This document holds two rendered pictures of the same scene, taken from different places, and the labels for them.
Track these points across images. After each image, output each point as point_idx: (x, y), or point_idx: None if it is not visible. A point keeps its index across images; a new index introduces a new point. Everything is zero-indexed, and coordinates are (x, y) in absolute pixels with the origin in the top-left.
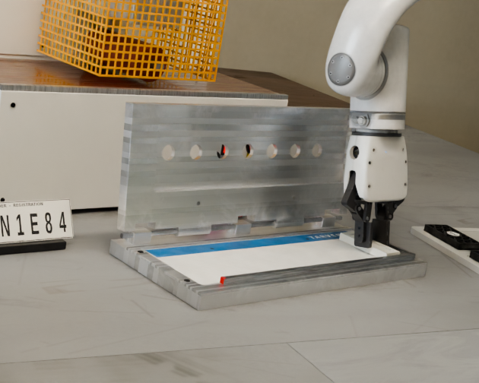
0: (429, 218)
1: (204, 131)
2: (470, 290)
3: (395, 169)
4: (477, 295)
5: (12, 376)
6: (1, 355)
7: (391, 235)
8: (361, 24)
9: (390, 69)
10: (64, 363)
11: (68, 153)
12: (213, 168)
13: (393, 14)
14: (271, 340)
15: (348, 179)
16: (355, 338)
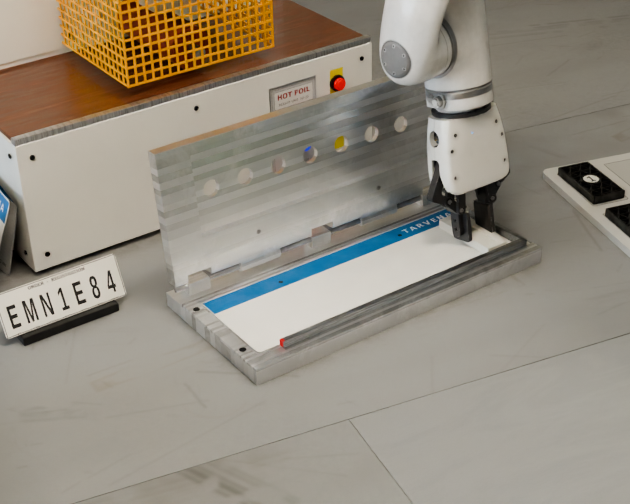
0: (575, 141)
1: (250, 151)
2: (593, 277)
3: (488, 147)
4: (600, 283)
5: None
6: (42, 500)
7: (515, 191)
8: (408, 7)
9: (459, 41)
10: (104, 500)
11: (110, 184)
12: (270, 186)
13: None
14: (331, 419)
15: (432, 170)
16: (430, 395)
